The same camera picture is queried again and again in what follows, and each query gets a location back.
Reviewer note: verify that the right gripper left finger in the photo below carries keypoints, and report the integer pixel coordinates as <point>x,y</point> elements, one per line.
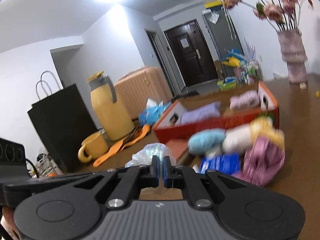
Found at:
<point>155,171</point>

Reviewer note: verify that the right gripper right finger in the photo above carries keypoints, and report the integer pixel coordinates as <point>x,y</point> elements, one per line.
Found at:
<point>167,172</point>

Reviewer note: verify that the iridescent plastic ball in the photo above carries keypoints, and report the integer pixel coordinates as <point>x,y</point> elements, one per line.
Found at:
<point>144,156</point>

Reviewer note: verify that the light blue plush toy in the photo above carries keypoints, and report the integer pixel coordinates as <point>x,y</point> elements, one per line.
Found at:
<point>202,141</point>

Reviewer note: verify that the blue tissue pack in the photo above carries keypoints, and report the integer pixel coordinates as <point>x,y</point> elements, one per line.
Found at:
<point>225,163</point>

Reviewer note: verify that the white fluffy plush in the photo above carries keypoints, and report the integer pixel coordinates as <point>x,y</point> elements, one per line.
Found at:
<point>237,140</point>

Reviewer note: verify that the pink satin cloth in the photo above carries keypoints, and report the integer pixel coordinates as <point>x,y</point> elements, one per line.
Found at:
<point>261,162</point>

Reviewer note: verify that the red orange cardboard box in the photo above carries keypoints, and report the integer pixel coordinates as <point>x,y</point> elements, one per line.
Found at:
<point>169,124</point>

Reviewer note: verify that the yellow fluffy plush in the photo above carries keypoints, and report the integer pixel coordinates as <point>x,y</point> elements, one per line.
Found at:
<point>262,126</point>

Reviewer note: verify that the orange shoehorn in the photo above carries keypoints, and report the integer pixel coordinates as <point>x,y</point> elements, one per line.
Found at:
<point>129,140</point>

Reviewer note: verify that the blue tissue bag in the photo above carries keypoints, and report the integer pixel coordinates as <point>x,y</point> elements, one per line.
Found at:
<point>153,112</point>

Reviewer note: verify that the black paper bag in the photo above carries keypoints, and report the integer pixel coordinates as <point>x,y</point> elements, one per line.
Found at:
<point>62,122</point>

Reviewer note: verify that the yellow mug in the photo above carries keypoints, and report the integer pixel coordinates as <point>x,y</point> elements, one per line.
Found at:
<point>92,148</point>

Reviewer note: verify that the yellow thermos jug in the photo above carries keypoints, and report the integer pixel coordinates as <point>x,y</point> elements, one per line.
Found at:
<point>109,107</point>

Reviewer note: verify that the lavender knitted pouch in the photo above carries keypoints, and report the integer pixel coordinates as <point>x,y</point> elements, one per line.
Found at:
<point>208,111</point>

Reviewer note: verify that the pink fuzzy cloth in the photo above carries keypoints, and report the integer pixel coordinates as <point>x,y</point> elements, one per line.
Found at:
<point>247,100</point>

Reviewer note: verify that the dark brown door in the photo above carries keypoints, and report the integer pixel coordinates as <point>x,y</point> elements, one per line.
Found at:
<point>191,53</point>

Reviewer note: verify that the grey refrigerator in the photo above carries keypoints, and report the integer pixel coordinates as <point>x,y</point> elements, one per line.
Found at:
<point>222,32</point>

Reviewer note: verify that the yellow crumbs on table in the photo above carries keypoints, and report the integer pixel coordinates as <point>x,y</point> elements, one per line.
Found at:
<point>305,86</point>

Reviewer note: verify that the pink textured vase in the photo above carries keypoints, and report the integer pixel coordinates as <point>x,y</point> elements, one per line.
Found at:
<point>293,53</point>

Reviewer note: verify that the cluttered wire rack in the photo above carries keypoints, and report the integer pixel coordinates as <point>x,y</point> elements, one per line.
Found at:
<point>239,69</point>

